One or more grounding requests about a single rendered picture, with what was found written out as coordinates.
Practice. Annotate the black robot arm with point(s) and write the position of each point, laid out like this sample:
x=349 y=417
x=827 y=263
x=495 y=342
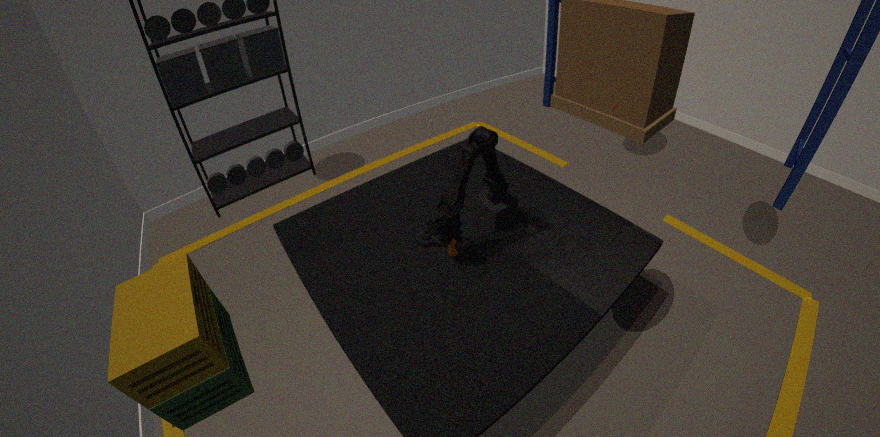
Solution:
x=454 y=195

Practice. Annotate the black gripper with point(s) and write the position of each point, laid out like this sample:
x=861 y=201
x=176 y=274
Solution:
x=462 y=245

